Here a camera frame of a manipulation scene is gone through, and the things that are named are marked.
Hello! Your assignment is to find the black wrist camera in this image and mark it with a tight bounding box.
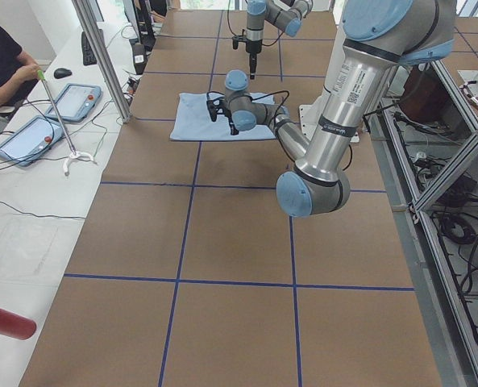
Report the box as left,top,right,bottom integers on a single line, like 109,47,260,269
232,35,247,50
206,98,228,123

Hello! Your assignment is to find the black power adapter box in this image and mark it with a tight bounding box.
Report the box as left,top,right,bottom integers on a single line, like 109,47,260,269
131,43,147,75

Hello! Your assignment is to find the black computer mouse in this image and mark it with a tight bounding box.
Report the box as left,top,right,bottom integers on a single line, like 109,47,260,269
53,68,73,79

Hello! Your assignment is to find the aluminium frame rack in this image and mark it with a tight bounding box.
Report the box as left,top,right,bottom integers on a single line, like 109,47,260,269
379,62,478,386

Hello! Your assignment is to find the blue teach pendant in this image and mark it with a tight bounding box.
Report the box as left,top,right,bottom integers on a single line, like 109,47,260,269
54,83,102,123
0,116,63,167

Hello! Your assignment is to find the red cylinder bottle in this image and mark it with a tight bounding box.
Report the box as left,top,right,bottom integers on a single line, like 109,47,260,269
0,308,37,340

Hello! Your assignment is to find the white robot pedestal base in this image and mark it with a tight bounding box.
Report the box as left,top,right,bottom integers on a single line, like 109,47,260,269
299,13,345,140

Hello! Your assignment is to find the aluminium frame post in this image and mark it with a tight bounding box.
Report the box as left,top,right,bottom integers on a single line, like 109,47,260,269
72,0,131,123

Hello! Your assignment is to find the near blue teach pendant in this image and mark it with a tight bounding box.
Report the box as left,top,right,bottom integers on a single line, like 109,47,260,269
0,116,63,167

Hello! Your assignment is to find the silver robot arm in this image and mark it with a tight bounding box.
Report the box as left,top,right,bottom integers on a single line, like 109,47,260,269
222,1,456,217
234,0,314,79

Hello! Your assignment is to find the black keyboard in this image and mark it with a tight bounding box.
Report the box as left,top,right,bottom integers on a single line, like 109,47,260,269
81,31,97,66

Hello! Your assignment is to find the silver reacher grabber stick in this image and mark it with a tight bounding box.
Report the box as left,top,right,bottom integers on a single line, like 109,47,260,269
37,69,96,177

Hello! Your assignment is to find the light blue t-shirt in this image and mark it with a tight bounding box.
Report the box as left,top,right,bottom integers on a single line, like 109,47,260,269
170,93,275,141

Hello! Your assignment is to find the person in black shirt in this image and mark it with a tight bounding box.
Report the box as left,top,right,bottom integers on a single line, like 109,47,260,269
0,26,39,108

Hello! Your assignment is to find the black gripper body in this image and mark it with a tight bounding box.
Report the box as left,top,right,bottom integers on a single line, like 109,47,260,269
246,40,262,67
224,110,235,130

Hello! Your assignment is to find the far blue teach pendant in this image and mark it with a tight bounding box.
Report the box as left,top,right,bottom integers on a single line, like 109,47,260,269
54,83,102,123

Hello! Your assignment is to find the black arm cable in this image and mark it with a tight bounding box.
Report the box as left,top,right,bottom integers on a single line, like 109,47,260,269
206,89,291,118
226,0,284,48

